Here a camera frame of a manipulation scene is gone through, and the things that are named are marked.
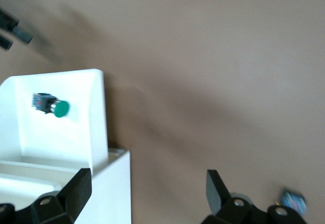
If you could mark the white drawer cabinet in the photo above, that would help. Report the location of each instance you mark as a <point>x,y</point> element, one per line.
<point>111,196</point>

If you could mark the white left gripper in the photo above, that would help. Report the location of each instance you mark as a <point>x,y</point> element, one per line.
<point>7,18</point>

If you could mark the green push button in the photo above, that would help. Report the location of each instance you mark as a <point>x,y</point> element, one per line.
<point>61,108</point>

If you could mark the red push button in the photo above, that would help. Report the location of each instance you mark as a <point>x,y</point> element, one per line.
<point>292,201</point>

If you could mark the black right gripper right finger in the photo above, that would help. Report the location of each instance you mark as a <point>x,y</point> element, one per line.
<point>221,201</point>

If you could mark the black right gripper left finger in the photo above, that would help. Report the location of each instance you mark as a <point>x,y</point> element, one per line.
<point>63,203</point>

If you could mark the white plastic drawer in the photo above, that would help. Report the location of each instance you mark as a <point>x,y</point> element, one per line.
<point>20,186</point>
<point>50,137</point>
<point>25,166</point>

